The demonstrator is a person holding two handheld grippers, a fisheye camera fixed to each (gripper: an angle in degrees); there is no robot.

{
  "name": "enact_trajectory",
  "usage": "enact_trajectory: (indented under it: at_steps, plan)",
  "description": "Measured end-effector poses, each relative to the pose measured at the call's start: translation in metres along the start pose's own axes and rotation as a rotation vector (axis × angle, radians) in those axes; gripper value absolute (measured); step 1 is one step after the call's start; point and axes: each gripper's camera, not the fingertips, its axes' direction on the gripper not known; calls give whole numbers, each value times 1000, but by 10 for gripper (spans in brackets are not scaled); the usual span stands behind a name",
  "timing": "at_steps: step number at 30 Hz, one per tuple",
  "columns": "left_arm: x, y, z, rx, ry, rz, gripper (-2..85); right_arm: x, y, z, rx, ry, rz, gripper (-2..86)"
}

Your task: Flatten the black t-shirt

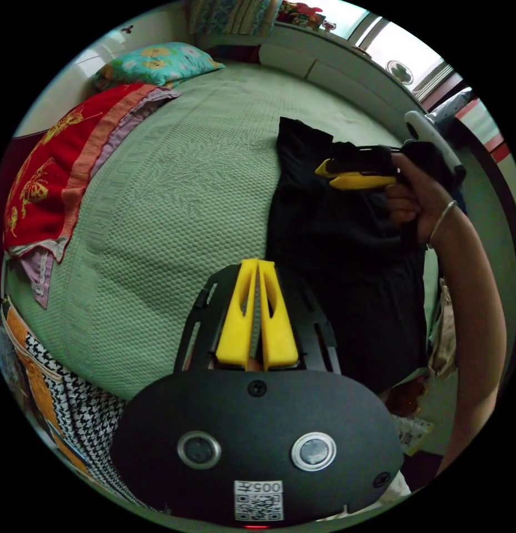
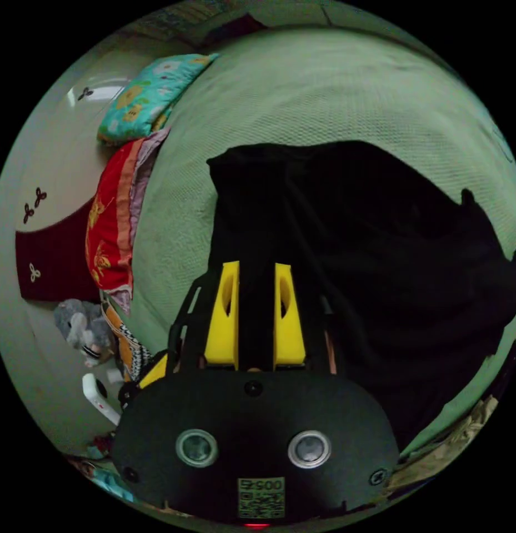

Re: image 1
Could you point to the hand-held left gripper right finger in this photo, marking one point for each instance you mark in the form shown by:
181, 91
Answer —
279, 329

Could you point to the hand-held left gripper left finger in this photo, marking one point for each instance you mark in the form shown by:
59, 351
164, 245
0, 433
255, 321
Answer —
235, 325

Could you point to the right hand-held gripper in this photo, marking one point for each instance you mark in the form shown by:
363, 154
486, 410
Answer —
366, 160

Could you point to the black t-shirt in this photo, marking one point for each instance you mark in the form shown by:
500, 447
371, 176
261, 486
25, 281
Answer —
345, 275

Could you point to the person's right forearm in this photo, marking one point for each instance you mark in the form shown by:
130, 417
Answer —
474, 325

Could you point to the person's right hand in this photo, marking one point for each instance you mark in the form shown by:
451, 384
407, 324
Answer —
416, 200

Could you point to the bed with green woven mat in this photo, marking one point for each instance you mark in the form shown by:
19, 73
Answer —
178, 208

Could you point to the window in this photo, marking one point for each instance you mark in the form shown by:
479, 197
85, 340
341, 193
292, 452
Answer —
424, 46

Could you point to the person's body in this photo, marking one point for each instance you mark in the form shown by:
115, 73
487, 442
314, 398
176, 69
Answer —
74, 416

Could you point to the teal floral pillow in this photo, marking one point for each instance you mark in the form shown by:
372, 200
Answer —
157, 62

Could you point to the red folded blanket butterfly print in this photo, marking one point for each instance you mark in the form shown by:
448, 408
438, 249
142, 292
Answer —
45, 175

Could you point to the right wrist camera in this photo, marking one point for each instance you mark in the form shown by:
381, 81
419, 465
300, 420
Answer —
424, 130

